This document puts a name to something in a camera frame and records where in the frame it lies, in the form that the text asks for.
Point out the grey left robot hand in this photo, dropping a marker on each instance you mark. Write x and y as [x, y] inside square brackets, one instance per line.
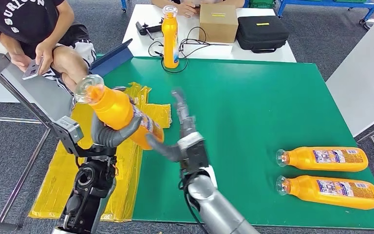
[108, 137]

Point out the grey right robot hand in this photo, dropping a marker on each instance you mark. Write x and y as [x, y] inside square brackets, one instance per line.
[185, 122]

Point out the orange detergent bottle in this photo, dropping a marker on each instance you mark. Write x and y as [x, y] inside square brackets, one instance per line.
[303, 161]
[170, 42]
[303, 192]
[116, 109]

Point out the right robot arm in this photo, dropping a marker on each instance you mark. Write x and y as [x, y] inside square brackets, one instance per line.
[212, 206]

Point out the green table mat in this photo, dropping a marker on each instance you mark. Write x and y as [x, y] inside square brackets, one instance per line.
[254, 97]

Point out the blue tablet case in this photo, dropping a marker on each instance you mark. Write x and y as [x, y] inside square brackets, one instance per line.
[112, 59]

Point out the white table metal legs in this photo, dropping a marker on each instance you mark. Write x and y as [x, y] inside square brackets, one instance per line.
[38, 97]
[361, 80]

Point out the brown cardboard box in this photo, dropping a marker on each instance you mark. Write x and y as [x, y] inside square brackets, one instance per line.
[218, 29]

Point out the black phone holder controller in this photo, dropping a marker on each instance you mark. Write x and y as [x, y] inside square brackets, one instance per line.
[148, 29]

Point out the smartphone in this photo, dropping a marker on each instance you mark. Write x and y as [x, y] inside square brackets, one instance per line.
[32, 71]

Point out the person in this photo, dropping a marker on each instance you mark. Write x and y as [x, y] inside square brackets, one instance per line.
[187, 9]
[22, 22]

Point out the black zip case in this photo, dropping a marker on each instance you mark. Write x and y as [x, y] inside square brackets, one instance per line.
[261, 35]

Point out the green plastic crates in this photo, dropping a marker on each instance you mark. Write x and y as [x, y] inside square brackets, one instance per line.
[261, 4]

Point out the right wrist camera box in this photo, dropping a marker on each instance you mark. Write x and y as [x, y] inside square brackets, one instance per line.
[195, 155]

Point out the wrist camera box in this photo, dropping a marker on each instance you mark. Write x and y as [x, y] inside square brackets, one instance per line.
[195, 155]
[67, 132]

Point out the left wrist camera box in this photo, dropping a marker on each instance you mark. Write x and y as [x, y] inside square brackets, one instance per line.
[67, 132]

